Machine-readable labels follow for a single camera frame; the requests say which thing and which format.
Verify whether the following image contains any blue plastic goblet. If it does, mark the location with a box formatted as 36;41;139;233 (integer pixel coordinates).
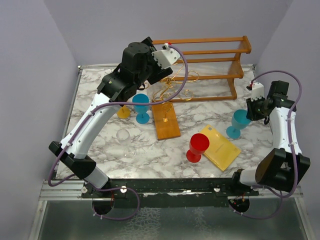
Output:
132;93;150;124
226;109;251;139

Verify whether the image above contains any red plastic goblet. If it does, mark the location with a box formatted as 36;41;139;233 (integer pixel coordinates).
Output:
186;133;210;163

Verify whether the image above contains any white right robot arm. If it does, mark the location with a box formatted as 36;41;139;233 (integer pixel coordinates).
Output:
226;80;311;196

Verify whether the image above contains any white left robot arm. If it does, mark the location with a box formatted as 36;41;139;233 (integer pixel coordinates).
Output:
48;37;181;198

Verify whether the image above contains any wooden shelf rack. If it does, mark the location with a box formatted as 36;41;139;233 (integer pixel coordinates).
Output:
153;35;252;103

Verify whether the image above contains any wooden rack base board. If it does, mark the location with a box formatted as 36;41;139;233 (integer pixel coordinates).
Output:
151;102;181;140

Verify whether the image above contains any orange plastic goblet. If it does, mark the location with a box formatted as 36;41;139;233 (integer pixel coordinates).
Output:
117;105;131;119

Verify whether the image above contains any yellow book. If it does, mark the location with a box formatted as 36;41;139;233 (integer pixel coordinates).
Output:
200;124;241;172

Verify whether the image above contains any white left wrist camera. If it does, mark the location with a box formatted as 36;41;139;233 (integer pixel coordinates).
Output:
151;42;181;69

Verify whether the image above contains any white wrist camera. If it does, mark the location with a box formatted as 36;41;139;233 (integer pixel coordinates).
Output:
246;81;265;102
151;42;181;69

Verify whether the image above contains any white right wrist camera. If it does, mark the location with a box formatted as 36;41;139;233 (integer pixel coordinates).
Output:
246;81;265;102

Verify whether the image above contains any gold wire wine glass rack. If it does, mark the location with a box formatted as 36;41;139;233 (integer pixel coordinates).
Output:
149;65;200;120

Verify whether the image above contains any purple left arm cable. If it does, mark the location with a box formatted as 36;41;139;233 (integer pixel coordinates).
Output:
47;43;190;221

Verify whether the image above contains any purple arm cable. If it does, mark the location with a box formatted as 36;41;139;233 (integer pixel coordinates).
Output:
228;70;303;220
47;43;190;221

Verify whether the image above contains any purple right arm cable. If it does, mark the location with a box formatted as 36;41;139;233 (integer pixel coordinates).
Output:
228;70;303;220

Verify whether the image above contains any aluminium frame rail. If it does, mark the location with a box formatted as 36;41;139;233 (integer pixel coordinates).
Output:
39;178;305;201

